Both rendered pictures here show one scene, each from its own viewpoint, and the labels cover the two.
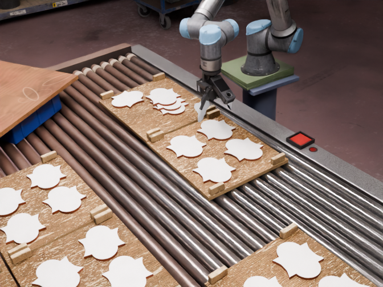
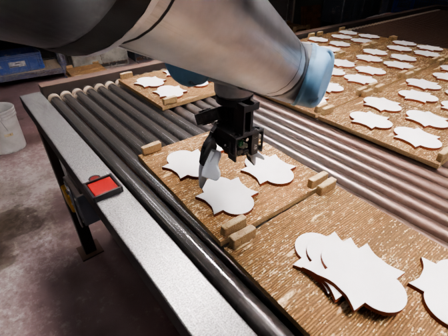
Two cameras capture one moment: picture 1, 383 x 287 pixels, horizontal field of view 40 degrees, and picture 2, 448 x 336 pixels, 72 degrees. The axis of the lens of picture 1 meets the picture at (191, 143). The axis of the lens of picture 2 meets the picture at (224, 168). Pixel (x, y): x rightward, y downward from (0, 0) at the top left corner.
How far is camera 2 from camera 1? 2.37 m
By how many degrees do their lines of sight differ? 111
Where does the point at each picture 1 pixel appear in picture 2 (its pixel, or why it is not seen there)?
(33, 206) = (394, 118)
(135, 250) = not seen: hidden behind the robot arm
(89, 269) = not seen: hidden behind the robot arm
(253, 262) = (200, 93)
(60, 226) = (353, 107)
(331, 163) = (87, 160)
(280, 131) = (123, 209)
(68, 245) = (335, 99)
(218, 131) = (224, 189)
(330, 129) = not seen: outside the picture
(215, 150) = (228, 167)
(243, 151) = (191, 158)
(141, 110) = (392, 255)
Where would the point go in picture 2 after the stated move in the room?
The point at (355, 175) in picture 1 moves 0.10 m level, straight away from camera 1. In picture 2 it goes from (72, 149) to (49, 165)
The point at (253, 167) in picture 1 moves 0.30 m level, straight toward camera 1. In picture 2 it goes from (183, 146) to (196, 106)
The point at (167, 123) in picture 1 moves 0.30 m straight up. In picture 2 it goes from (315, 215) to (344, 83)
